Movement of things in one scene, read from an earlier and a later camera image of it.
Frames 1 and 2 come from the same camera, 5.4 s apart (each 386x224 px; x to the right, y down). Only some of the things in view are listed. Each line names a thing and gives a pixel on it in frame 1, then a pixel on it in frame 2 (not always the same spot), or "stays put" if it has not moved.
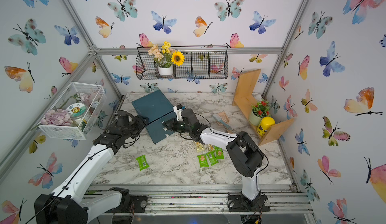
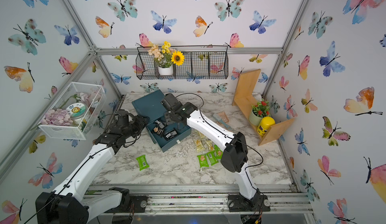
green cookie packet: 212,158 stays put
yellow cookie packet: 200,148 stays put
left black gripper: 140,122 stays put
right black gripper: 173,121 to 167,115
